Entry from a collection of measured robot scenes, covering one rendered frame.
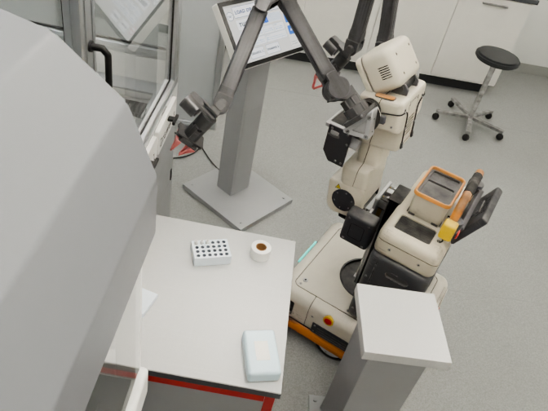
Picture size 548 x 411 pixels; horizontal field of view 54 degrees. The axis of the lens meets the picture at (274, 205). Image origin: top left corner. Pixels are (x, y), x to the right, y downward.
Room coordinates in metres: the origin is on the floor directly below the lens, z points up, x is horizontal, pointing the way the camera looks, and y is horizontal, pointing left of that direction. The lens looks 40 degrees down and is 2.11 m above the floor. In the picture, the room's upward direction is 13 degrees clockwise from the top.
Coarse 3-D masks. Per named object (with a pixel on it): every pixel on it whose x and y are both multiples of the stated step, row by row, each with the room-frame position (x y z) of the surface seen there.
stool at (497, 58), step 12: (480, 48) 4.17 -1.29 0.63; (492, 48) 4.22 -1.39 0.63; (480, 60) 4.05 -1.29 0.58; (492, 60) 3.99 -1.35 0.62; (504, 60) 4.03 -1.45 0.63; (516, 60) 4.08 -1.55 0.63; (492, 72) 4.10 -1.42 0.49; (480, 96) 4.10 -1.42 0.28; (468, 120) 4.03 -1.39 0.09; (480, 120) 4.08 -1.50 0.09; (468, 132) 3.84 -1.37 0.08
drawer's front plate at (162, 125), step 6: (174, 96) 1.98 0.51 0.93; (174, 102) 1.94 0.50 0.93; (168, 108) 1.88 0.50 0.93; (174, 108) 1.95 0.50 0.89; (168, 114) 1.84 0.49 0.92; (162, 120) 1.79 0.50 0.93; (162, 126) 1.75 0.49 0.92; (156, 132) 1.70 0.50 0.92; (162, 132) 1.76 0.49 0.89; (168, 132) 1.86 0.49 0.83; (162, 138) 1.76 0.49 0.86; (162, 144) 1.77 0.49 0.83
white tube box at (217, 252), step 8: (216, 240) 1.33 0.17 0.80; (224, 240) 1.34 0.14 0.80; (192, 248) 1.27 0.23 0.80; (200, 248) 1.28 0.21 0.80; (208, 248) 1.28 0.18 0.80; (216, 248) 1.29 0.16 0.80; (224, 248) 1.30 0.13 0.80; (192, 256) 1.25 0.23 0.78; (200, 256) 1.25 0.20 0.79; (208, 256) 1.25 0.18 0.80; (216, 256) 1.26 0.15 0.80; (224, 256) 1.26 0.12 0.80; (200, 264) 1.23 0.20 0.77; (208, 264) 1.24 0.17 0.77; (216, 264) 1.25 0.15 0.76
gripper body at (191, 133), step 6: (180, 126) 1.55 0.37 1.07; (186, 126) 1.58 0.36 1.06; (192, 126) 1.54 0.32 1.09; (180, 132) 1.52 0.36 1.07; (186, 132) 1.54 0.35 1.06; (192, 132) 1.53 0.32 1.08; (198, 132) 1.53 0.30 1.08; (204, 132) 1.54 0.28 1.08; (186, 138) 1.52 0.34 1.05; (192, 138) 1.53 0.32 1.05; (198, 138) 1.54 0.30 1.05; (198, 144) 1.53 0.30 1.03
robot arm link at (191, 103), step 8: (192, 96) 1.58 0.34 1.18; (200, 96) 1.58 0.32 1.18; (184, 104) 1.55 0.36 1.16; (192, 104) 1.55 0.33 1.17; (200, 104) 1.57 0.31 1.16; (208, 104) 1.57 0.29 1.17; (216, 104) 1.56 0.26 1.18; (224, 104) 1.56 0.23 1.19; (192, 112) 1.54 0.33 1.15; (216, 112) 1.55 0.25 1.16
